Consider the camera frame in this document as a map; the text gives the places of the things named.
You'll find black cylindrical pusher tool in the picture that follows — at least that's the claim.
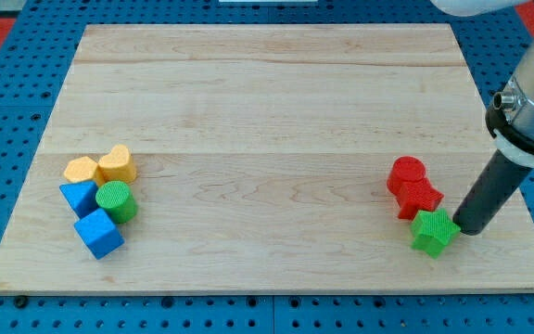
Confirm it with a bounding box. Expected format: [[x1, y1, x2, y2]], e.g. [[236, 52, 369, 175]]
[[452, 150, 531, 236]]

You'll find green star block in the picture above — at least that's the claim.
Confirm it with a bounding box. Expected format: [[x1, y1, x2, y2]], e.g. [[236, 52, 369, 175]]
[[410, 208, 461, 259]]

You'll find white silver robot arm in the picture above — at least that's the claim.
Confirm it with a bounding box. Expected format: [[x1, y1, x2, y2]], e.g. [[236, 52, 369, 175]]
[[452, 40, 534, 236]]

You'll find red star block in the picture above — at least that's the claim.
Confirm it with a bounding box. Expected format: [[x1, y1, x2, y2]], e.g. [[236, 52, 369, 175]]
[[396, 178, 444, 220]]

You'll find red cylinder block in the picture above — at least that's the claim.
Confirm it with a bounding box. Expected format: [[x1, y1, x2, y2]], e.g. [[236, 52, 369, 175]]
[[387, 156, 426, 195]]

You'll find yellow heart block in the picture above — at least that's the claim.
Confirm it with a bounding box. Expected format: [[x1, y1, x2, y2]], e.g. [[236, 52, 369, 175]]
[[98, 144, 137, 184]]

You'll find green cylinder block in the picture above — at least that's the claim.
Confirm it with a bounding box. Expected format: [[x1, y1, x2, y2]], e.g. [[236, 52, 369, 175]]
[[95, 181, 138, 225]]

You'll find blue cube block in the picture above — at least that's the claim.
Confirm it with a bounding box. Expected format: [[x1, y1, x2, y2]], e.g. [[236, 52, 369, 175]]
[[73, 209, 124, 260]]

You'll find yellow hexagon block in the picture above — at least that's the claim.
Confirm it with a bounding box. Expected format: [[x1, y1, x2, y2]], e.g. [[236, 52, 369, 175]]
[[63, 156, 106, 186]]

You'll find blue triangle block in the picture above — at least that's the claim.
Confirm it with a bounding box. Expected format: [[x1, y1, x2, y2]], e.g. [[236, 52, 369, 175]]
[[59, 181, 98, 218]]

